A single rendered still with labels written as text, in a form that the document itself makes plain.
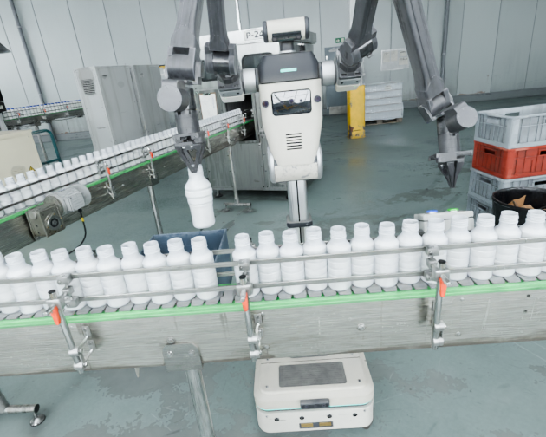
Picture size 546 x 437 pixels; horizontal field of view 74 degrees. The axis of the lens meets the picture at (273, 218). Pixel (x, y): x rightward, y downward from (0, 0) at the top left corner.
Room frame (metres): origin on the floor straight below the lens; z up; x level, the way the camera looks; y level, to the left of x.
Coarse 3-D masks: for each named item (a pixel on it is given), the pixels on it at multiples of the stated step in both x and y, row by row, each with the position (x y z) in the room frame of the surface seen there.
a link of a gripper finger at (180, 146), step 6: (174, 144) 0.90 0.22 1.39; (180, 144) 0.90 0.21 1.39; (186, 144) 0.90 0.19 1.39; (192, 144) 0.90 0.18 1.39; (198, 144) 0.90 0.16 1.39; (180, 150) 0.90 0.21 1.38; (198, 150) 0.91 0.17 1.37; (180, 156) 0.91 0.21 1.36; (198, 156) 0.91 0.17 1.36; (186, 162) 0.91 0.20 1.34; (198, 162) 0.92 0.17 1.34; (192, 168) 0.92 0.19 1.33
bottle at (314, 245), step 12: (312, 228) 0.84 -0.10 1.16; (312, 240) 0.81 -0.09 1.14; (312, 252) 0.80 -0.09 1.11; (324, 252) 0.81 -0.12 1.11; (312, 264) 0.80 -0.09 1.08; (324, 264) 0.81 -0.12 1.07; (312, 276) 0.80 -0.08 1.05; (324, 276) 0.81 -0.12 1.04; (312, 288) 0.80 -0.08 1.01; (324, 288) 0.80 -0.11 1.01
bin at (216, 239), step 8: (184, 232) 1.41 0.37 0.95; (192, 232) 1.41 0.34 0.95; (200, 232) 1.41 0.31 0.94; (208, 232) 1.40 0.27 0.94; (216, 232) 1.40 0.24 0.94; (224, 232) 1.36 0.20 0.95; (160, 240) 1.41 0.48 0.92; (184, 240) 1.41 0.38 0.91; (208, 240) 1.40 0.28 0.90; (216, 240) 1.40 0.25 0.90; (224, 240) 1.34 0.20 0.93; (160, 248) 1.41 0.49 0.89; (184, 248) 1.41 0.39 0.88; (208, 248) 1.40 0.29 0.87; (216, 248) 1.40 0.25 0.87; (224, 248) 1.32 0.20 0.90; (216, 256) 1.16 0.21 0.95; (224, 256) 1.29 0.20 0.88; (224, 280) 1.22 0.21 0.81; (136, 368) 0.91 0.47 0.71
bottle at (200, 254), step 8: (192, 240) 0.84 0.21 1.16; (200, 240) 0.86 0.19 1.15; (192, 248) 0.83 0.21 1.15; (200, 248) 0.82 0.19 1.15; (192, 256) 0.82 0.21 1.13; (200, 256) 0.82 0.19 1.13; (208, 256) 0.82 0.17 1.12; (192, 272) 0.82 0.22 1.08; (200, 272) 0.81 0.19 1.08; (208, 272) 0.81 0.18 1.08; (200, 280) 0.81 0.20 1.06; (208, 280) 0.81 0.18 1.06; (216, 280) 0.83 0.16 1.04; (200, 296) 0.81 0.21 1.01; (208, 296) 0.81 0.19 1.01; (216, 296) 0.83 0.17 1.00
